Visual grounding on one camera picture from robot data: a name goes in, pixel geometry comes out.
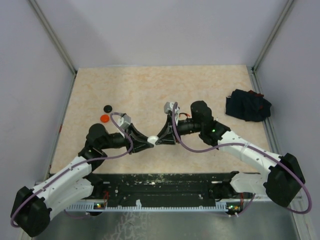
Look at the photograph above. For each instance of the right aluminium frame post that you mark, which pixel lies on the right aluminium frame post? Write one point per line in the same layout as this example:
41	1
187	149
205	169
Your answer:
288	7

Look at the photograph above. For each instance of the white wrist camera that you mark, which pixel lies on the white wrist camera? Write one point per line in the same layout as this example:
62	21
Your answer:
124	121
168	106

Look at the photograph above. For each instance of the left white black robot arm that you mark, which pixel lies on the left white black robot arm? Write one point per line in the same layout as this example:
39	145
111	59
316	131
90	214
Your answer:
34	208

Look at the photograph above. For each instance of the dark navy crumpled cloth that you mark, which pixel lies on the dark navy crumpled cloth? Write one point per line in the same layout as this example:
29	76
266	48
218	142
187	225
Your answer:
249	106

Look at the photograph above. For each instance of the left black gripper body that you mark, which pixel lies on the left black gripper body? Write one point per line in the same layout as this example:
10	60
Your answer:
127	133

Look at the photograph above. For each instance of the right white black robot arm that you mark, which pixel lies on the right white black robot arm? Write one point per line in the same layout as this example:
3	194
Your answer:
278	177

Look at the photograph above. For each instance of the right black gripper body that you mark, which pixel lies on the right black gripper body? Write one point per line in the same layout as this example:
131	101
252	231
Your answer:
182	127

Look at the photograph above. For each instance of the left aluminium frame post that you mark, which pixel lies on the left aluminium frame post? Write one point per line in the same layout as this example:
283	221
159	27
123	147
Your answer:
58	45

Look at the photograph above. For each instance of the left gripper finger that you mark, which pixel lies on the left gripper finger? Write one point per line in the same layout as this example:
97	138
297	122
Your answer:
136	135
139	146

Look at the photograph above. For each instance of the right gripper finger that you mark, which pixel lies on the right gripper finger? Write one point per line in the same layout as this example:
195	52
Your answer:
166	130
166	139

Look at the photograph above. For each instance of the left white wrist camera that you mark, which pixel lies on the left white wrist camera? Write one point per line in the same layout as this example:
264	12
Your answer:
124	121

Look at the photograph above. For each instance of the aluminium frame post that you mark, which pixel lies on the aluminium frame post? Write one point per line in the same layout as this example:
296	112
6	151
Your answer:
288	7
58	45

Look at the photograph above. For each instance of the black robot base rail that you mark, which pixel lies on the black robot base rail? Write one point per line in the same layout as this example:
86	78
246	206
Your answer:
166	189

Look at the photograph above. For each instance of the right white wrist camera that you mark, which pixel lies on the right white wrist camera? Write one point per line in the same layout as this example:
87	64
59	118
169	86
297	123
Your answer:
168	106

